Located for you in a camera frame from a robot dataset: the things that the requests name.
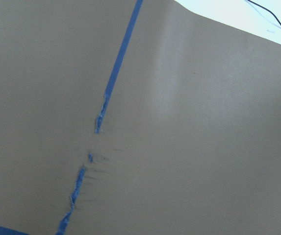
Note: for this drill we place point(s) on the brown paper table cover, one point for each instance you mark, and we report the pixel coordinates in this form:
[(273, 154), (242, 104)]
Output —
[(190, 143)]

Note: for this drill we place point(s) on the worn blue tape strip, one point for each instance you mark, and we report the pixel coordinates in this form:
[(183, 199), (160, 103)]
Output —
[(98, 123)]

